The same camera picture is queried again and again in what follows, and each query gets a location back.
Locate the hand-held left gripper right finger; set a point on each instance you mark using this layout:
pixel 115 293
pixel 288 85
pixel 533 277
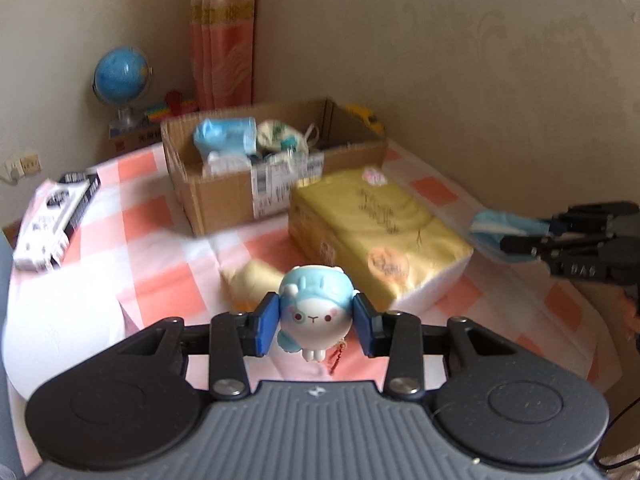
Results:
pixel 365 327

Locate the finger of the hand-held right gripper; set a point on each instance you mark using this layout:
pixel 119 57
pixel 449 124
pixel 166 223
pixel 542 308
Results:
pixel 600 217
pixel 550 247

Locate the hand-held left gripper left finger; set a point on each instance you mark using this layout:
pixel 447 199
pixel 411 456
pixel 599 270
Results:
pixel 267 327

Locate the white and blue plush sheep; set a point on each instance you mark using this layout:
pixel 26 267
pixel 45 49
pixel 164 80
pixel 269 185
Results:
pixel 312 315

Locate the blue face mask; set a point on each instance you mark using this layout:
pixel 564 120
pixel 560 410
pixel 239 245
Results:
pixel 500 222

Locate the cardboard box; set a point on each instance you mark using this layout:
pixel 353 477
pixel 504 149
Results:
pixel 220 195

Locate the white pouch with green print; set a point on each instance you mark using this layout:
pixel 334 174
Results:
pixel 280 135

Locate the blue face mask packet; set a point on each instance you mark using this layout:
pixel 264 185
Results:
pixel 225 135

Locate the yellow tissue pack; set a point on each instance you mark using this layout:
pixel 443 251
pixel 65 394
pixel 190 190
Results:
pixel 380 230

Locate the pink checkered bed sheet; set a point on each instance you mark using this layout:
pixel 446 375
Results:
pixel 150 260

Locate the white packet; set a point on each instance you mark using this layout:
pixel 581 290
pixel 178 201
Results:
pixel 227 164

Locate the beige headboard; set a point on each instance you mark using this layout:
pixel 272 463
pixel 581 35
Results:
pixel 450 85

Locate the yellow toy car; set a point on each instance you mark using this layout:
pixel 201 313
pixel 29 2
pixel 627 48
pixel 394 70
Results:
pixel 367 117

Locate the black and white carton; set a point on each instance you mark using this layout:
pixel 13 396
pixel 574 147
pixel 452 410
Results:
pixel 55 220

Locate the red toy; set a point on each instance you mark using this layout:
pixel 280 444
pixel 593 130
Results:
pixel 174 102

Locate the rainbow coloured toy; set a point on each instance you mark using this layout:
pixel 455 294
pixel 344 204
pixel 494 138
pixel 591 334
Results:
pixel 155 111

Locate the grey-blue printed quilt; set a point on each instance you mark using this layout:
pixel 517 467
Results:
pixel 4 360

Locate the blue globe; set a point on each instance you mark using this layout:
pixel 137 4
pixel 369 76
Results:
pixel 120 72

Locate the pink patterned curtain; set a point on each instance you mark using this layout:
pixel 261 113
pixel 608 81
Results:
pixel 225 35

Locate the wall socket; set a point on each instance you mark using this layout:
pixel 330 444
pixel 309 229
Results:
pixel 22 166

